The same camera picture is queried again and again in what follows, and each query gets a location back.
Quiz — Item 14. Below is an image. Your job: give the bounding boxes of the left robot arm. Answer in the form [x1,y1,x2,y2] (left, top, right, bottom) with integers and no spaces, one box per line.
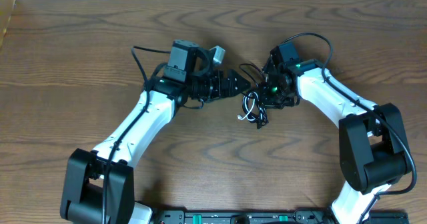
[59,39,250,223]

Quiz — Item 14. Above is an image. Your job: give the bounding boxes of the black usb cable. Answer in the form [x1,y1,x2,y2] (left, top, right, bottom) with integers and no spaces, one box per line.
[239,63,270,131]

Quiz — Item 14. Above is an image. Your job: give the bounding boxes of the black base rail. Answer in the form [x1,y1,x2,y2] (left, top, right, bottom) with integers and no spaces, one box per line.
[153,209,410,224]

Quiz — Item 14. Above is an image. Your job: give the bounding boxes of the white usb cable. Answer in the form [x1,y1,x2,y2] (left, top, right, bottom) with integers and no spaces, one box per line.
[236,91,261,122]

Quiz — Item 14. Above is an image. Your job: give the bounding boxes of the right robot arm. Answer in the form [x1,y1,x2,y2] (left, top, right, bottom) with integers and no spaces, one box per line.
[260,42,415,223]

